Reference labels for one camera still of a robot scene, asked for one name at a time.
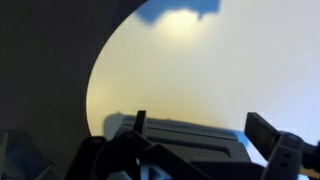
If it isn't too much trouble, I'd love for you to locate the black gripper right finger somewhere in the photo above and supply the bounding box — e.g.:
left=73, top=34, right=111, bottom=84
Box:
left=245, top=112, right=304, bottom=180

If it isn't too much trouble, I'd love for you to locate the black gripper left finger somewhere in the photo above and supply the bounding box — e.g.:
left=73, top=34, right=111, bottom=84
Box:
left=64, top=110, right=153, bottom=180

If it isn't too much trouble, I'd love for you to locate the white grey toy oven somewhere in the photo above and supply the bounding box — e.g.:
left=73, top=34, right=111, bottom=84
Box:
left=105, top=115, right=268, bottom=180

